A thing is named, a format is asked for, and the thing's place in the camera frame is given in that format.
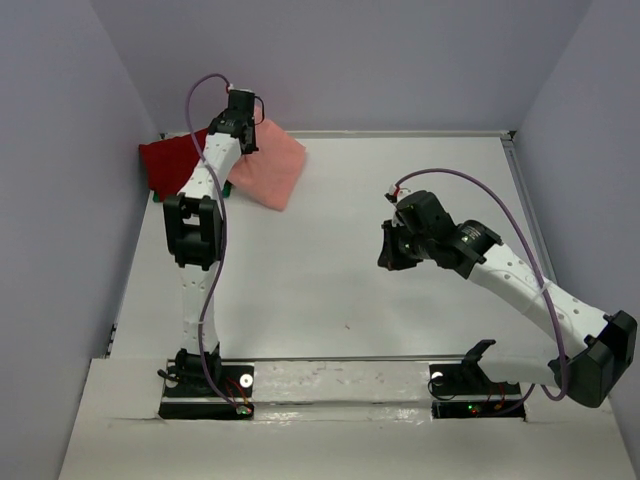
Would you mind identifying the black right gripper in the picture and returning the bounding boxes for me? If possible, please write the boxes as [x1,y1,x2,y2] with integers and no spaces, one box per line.
[377,218,433,271]

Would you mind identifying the salmon pink t-shirt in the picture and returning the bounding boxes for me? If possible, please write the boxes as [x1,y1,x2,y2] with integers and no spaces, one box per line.
[227,118,306,212]

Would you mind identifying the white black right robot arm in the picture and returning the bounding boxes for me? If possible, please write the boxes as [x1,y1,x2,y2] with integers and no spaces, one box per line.
[378,188,638,408]

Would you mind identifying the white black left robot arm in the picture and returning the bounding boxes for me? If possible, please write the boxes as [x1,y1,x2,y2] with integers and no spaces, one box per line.
[163,88,257,400]

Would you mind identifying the folded green t-shirt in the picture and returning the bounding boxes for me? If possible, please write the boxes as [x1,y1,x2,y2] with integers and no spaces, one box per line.
[151,182,234,203]

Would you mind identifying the folded dark red t-shirt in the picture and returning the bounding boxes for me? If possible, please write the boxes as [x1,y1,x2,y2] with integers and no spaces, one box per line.
[138,134,200,202]

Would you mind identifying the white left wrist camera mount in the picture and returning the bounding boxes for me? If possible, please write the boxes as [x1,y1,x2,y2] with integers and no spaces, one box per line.
[226,84,255,95]

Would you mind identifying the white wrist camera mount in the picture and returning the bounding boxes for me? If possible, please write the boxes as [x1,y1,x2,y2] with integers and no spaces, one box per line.
[226,84,255,95]
[385,185,412,226]

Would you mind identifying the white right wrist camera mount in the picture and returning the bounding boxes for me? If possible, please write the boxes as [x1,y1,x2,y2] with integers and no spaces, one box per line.
[385,185,412,226]

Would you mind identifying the aluminium table edge rail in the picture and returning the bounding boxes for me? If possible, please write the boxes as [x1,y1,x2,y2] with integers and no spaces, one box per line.
[499,129,581,354]

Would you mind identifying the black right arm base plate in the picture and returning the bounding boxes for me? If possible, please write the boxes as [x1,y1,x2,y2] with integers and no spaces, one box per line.
[427,363,526,420]

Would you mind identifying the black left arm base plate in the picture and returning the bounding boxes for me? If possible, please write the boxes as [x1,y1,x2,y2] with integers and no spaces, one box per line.
[157,362,255,421]

